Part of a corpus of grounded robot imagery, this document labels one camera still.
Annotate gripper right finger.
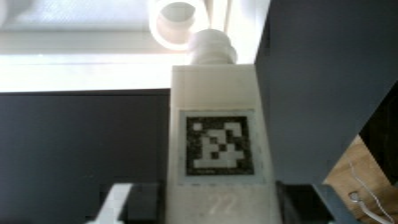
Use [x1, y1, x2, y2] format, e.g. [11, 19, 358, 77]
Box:
[278, 182, 361, 224]

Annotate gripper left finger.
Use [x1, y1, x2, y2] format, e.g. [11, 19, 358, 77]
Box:
[87, 183, 162, 224]

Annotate white square tabletop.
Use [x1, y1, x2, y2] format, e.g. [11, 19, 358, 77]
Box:
[0, 0, 272, 93]

